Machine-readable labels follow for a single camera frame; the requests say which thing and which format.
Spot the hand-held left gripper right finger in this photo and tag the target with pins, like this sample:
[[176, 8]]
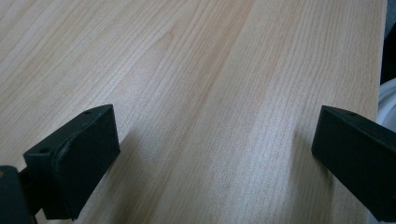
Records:
[[364, 161]]

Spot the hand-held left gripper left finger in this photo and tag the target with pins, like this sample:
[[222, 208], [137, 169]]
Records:
[[79, 161]]

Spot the white round object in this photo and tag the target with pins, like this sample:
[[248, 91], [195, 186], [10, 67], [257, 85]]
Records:
[[388, 102]]

